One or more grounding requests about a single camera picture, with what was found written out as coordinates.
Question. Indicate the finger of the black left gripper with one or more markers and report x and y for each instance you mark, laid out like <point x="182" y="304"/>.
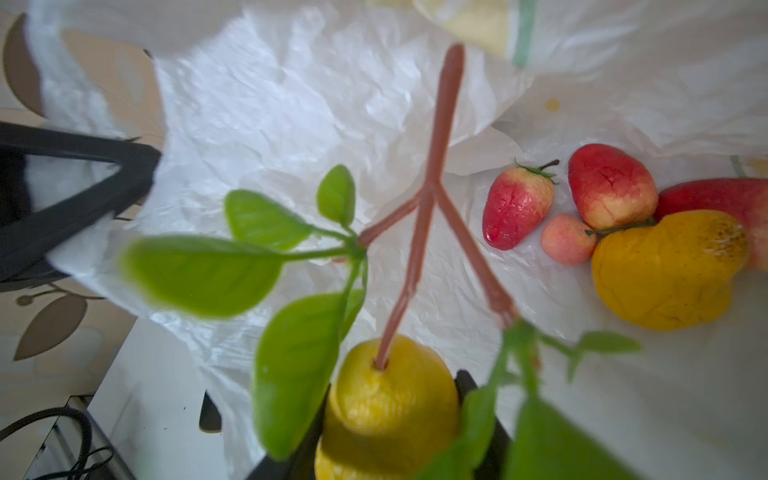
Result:
<point x="28" y="236"/>

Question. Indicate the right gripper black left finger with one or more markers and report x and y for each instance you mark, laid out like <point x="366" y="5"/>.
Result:
<point x="300" y="465"/>

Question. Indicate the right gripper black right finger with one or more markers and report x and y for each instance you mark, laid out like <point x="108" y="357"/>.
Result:
<point x="488" y="435"/>

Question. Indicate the yellow lemon with leafy branch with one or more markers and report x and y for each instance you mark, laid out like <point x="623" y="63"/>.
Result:
<point x="393" y="410"/>

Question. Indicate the small pink fake cherry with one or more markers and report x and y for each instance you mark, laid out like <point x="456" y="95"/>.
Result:
<point x="565" y="240"/>

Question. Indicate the yellow fake pear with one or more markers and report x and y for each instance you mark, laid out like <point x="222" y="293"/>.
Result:
<point x="676" y="274"/>

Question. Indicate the small red strawberry with stem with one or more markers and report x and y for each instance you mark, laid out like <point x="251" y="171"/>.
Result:
<point x="519" y="199"/>

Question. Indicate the red yellow fake mango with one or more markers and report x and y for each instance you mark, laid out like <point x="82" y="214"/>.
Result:
<point x="610" y="188"/>

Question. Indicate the long red fake fruit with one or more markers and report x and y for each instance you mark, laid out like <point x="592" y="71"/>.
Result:
<point x="743" y="198"/>

